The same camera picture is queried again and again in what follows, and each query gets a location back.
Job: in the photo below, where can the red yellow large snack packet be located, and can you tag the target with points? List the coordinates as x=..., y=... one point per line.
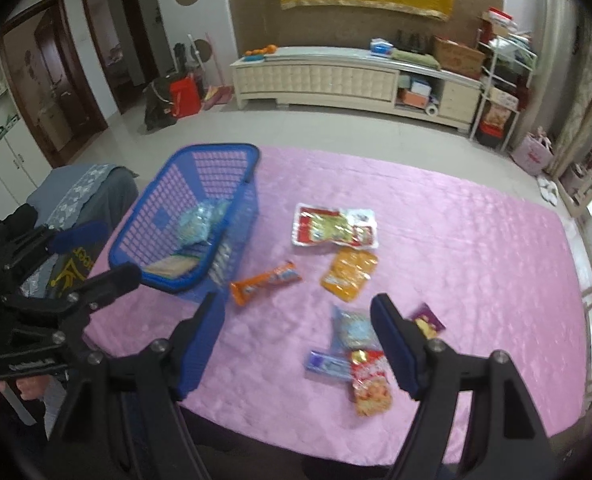
x=333, y=227

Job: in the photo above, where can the heap of oranges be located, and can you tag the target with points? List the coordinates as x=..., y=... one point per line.
x=261, y=50

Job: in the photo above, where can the broom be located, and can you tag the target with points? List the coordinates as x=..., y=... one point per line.
x=218, y=92

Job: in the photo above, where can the dark wooden door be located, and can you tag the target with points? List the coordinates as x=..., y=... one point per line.
x=51, y=80

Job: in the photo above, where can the blue white tissue pack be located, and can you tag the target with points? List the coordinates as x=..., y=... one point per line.
x=381, y=46

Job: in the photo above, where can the beige patterned curtain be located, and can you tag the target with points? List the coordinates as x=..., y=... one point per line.
x=583, y=85

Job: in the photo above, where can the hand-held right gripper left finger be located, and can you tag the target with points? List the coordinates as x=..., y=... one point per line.
x=201, y=345

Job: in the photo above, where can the cardboard box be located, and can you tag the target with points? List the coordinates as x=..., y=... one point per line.
x=458, y=57

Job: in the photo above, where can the orange sausage snack packet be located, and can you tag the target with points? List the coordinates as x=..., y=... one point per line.
x=266, y=285

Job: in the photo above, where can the red bag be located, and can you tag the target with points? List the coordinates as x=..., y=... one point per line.
x=185, y=97

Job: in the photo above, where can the black bag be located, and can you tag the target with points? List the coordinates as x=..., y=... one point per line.
x=157, y=105

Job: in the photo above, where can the pair of white slippers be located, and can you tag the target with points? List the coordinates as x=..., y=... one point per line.
x=548, y=190

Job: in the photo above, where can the pink tablecloth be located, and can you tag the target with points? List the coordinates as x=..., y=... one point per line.
x=450, y=260

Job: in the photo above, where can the black cloth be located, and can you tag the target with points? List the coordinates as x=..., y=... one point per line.
x=18, y=217

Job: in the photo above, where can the red crisp snack packet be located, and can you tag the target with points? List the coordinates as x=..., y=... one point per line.
x=370, y=385

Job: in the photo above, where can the maroon small snack packet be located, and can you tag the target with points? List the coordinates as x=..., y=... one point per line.
x=431, y=328

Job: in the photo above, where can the light blue snack packet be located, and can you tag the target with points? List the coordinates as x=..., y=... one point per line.
x=196, y=225
x=222, y=212
x=353, y=330

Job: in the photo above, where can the white wall cabinet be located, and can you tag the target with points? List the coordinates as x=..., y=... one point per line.
x=1, y=150

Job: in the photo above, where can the white strip snack packet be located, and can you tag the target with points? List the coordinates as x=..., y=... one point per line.
x=221, y=260

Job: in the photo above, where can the blue plate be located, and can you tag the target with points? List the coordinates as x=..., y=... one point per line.
x=253, y=57

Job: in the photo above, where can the blue strip snack packet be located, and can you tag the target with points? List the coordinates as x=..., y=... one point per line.
x=328, y=364

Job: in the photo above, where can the white pole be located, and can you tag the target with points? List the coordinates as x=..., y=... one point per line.
x=195, y=57

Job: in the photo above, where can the blue plastic basket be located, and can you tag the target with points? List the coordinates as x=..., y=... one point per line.
x=211, y=149

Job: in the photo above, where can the person's left hand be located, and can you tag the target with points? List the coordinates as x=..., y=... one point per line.
x=31, y=386

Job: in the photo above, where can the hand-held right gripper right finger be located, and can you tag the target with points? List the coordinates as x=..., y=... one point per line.
x=394, y=347

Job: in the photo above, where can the pink bag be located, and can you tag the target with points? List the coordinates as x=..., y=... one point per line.
x=531, y=152

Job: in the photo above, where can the orange box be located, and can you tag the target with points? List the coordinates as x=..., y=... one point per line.
x=409, y=98

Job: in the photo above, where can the red white carton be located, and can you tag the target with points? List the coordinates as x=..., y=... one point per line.
x=498, y=21

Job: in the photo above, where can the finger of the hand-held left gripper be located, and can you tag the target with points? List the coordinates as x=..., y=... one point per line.
x=101, y=287
x=76, y=237

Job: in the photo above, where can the white TV cabinet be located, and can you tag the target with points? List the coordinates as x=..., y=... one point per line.
x=326, y=80

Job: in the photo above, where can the white shelf rack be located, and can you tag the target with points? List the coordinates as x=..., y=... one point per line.
x=498, y=60

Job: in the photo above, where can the row of dark bottles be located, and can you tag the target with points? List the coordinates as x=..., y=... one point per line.
x=410, y=41

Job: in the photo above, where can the beige biscuit pack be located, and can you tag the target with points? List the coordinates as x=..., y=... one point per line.
x=171, y=266

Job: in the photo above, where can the grey lace chair cover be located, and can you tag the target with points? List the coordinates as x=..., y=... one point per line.
x=106, y=180

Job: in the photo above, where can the dark cloth with yellow print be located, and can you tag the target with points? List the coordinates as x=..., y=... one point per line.
x=73, y=270

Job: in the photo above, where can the green folded cloth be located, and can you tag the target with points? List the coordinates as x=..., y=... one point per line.
x=414, y=58

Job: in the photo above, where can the white paper roll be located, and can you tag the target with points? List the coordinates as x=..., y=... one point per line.
x=431, y=109

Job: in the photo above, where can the dark wooden doorway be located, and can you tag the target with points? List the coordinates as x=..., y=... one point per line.
x=118, y=40

